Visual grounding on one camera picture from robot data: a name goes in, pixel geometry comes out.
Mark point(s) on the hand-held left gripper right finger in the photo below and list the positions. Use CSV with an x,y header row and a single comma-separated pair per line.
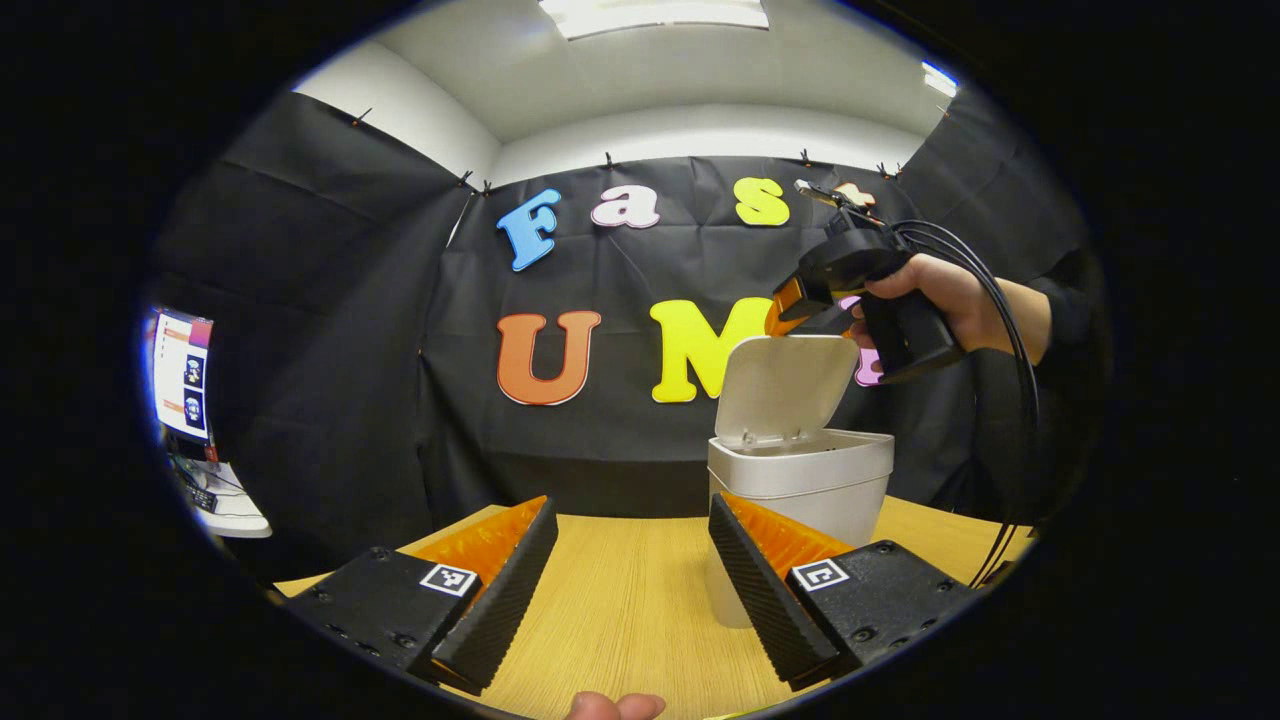
x,y
765,605

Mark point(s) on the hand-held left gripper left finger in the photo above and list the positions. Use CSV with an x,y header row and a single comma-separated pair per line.
x,y
505,600

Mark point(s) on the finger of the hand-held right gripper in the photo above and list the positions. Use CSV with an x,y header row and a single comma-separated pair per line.
x,y
820,320

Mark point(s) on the white desktop garbage bin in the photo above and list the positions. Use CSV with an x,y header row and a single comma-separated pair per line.
x,y
800,470

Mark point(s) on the wooden desktop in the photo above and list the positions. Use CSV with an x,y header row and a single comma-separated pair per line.
x,y
630,600

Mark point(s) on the small ceiling light panel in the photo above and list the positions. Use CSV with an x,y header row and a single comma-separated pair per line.
x,y
940,80

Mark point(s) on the white side table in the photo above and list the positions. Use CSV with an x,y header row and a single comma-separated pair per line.
x,y
235,515

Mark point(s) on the black backdrop cloth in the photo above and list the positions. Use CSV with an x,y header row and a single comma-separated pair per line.
x,y
350,350

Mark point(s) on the long ceiling light panel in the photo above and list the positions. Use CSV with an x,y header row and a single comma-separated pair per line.
x,y
650,15

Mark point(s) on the wall poster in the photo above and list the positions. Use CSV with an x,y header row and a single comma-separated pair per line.
x,y
180,375

